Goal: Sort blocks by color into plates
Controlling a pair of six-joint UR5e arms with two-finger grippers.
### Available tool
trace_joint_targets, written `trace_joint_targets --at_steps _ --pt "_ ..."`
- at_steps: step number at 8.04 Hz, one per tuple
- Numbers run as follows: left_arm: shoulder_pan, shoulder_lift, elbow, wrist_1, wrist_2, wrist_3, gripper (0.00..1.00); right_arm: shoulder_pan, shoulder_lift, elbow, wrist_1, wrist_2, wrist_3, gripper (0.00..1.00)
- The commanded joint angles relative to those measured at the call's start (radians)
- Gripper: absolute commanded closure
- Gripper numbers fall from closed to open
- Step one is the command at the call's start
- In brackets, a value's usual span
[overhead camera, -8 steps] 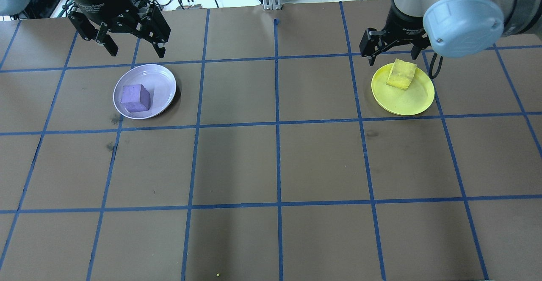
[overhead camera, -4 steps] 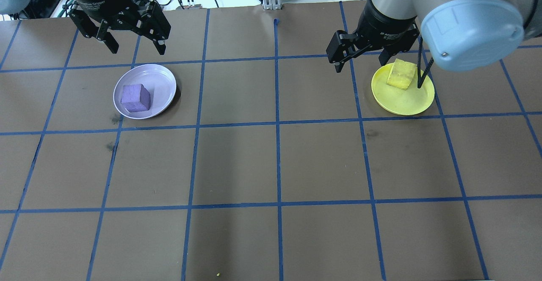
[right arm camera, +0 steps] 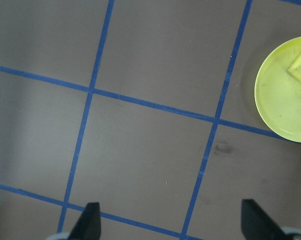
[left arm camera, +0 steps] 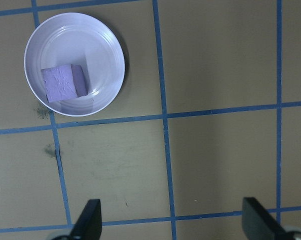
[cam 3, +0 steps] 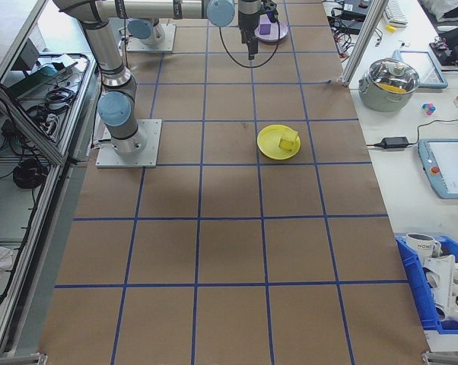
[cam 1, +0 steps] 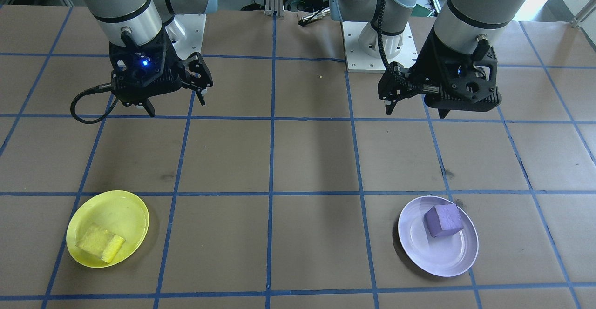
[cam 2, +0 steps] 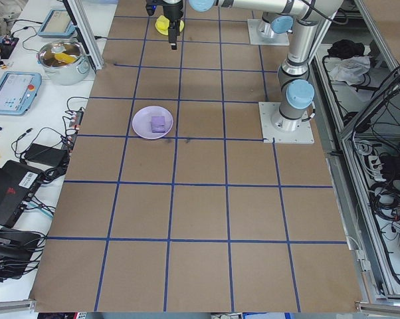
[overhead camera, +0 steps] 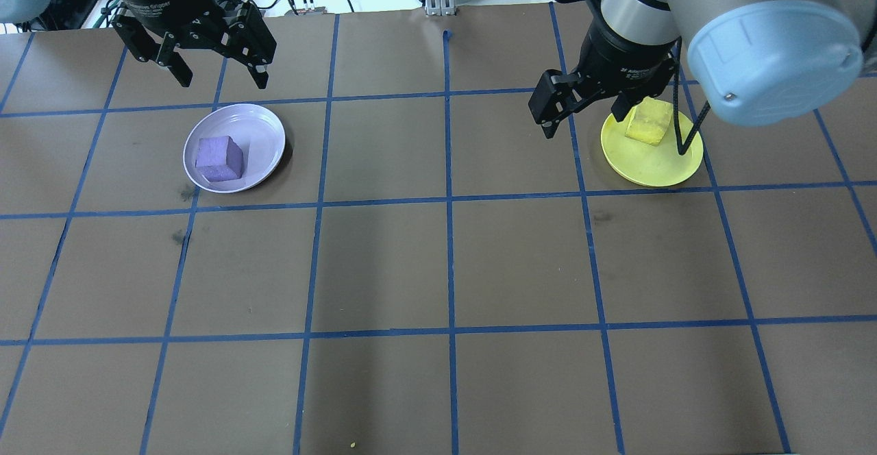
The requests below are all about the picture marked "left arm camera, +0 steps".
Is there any purple foam block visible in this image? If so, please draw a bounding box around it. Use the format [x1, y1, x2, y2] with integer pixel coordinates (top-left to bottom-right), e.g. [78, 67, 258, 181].
[40, 63, 89, 103]

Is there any purple round plate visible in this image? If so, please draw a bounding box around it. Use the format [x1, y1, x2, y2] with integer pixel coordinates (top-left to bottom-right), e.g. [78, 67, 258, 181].
[24, 12, 126, 117]

